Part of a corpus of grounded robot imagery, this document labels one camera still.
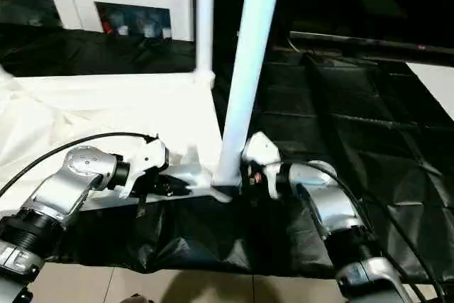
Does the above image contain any white plastic table top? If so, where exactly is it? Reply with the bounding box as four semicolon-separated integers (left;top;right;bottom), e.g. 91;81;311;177
0;69;235;211

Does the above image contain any black plastic mat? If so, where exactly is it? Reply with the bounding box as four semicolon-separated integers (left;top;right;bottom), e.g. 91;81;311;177
0;23;454;279

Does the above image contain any white flat board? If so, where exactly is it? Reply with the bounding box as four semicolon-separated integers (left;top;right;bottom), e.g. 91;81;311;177
408;62;454;119

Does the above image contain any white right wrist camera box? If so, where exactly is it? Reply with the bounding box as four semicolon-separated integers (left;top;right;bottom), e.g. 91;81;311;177
241;131;282;199

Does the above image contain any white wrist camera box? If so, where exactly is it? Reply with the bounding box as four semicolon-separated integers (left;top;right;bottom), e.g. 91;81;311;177
119;136;171;199
241;131;282;199

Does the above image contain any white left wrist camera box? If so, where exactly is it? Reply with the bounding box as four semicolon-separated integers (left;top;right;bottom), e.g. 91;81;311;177
119;136;171;199

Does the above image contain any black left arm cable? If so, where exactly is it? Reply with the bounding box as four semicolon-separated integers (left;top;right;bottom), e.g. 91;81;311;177
0;131;158;197

